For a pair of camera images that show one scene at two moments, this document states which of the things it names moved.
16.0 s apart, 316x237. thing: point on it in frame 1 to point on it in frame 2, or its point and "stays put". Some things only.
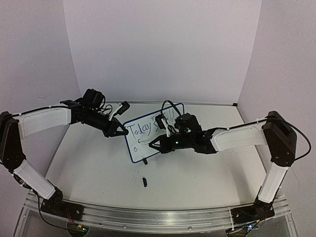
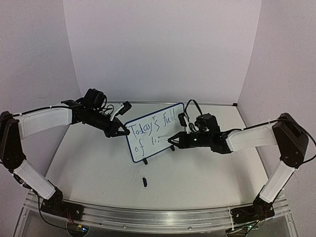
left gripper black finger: x=116 y=134 stays put
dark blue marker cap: x=144 y=181 stays put
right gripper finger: x=157 y=148 to x=174 y=143
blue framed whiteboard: x=142 y=132 stays put
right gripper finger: x=156 y=142 to x=177 y=136
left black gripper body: x=92 y=121 stays put
